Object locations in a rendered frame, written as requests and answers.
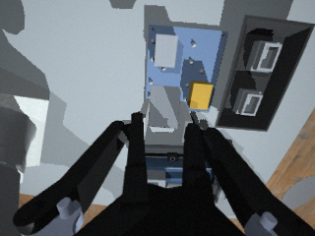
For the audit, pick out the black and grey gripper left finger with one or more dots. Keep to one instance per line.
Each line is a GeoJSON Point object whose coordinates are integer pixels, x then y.
{"type": "Point", "coordinates": [59, 210]}

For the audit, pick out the yellow block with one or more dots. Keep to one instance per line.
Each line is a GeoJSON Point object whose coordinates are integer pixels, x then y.
{"type": "Point", "coordinates": [199, 95]}

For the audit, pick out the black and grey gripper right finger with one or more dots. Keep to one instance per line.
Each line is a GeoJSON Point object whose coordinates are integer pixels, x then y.
{"type": "Point", "coordinates": [259, 212]}

